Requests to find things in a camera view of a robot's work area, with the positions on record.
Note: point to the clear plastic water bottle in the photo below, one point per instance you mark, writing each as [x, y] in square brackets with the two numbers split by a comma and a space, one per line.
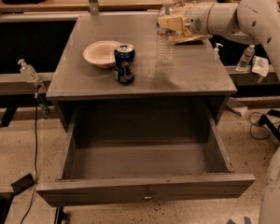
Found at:
[165, 36]

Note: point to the blue soda can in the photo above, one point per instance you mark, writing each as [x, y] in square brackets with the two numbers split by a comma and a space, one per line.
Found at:
[124, 56]

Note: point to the white crumpled packet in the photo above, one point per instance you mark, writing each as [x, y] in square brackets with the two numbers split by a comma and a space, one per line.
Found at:
[260, 66]

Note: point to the background water bottle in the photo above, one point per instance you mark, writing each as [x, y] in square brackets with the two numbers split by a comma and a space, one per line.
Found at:
[245, 58]

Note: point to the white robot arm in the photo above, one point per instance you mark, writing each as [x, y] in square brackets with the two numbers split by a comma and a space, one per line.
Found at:
[248, 22]

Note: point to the small pump bottle right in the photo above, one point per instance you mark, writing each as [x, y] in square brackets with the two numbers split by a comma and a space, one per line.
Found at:
[216, 50]

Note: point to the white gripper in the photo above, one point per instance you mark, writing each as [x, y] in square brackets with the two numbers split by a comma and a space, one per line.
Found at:
[196, 21]

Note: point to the open grey top drawer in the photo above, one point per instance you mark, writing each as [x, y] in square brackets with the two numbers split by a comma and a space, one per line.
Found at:
[136, 151]

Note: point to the grey cabinet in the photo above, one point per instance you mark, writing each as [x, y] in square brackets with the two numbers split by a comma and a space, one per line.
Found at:
[194, 70]

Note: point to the hand sanitizer pump bottle left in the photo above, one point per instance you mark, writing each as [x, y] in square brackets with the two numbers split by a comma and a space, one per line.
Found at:
[27, 71]

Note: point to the white paper bowl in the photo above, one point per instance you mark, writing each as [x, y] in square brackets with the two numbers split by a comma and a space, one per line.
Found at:
[101, 53]

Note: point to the black device on floor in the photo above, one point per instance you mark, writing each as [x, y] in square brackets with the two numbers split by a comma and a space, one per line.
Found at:
[22, 184]

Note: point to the wooden background table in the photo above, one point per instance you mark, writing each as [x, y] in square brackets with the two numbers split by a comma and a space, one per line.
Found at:
[81, 5]

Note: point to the brown chip bag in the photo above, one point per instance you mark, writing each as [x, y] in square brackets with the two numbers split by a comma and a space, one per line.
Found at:
[192, 37]

